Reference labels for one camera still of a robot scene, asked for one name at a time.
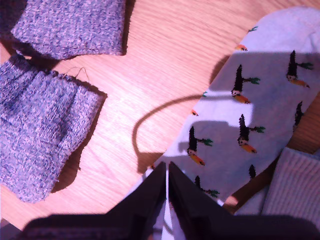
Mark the fuzzy grey sock thread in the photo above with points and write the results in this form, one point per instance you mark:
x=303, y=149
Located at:
x=37, y=125

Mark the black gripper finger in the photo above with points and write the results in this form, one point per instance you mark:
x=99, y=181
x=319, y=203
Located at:
x=140, y=215
x=200, y=217

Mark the white toucan print sock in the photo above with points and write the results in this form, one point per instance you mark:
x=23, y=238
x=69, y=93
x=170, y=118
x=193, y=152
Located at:
x=295, y=180
x=237, y=112

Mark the fuzzy grey knit sock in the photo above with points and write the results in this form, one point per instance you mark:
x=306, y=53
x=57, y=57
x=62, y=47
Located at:
x=70, y=27

